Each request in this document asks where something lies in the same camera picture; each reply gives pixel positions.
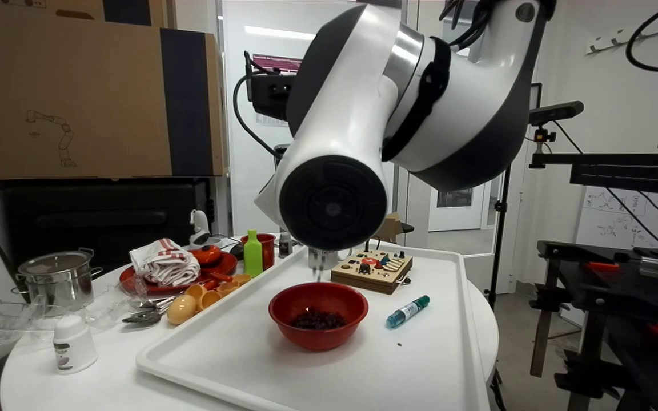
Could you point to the metal cutlery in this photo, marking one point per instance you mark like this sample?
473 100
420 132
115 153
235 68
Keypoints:
150 313

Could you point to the wooden switch board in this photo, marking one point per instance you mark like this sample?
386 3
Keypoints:
373 268

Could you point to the white pill bottle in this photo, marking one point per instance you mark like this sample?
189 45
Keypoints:
75 344

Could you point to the red plate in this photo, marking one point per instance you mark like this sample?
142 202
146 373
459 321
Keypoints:
214 268

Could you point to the red bowl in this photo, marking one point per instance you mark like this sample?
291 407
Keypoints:
319 316

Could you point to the black camera on stand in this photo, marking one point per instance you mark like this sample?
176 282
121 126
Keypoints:
556 113

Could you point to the steel pot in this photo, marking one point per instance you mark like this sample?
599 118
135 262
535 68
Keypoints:
59 283

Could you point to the white red cloth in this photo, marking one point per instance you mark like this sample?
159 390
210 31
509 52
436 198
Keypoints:
165 262

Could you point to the black cabinet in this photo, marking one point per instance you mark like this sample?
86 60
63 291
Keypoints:
111 218

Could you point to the green plastic bottle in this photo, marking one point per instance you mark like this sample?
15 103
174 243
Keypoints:
253 253

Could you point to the large cardboard box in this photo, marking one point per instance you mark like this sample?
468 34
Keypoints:
83 99

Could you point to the white plastic tray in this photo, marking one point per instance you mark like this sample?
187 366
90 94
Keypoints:
236 352

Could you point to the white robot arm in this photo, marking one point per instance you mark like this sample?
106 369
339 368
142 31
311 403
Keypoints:
373 89

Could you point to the green marker pen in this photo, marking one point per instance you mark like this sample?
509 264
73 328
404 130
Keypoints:
407 311

